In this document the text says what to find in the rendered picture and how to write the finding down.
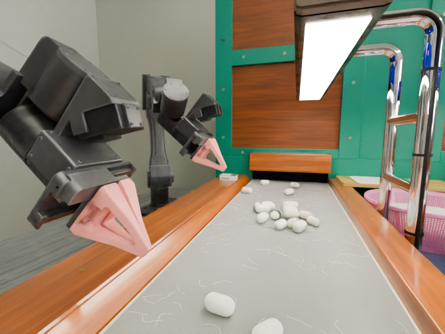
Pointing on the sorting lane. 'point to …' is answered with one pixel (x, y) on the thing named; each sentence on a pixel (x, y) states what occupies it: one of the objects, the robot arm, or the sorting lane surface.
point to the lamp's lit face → (326, 53)
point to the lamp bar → (357, 6)
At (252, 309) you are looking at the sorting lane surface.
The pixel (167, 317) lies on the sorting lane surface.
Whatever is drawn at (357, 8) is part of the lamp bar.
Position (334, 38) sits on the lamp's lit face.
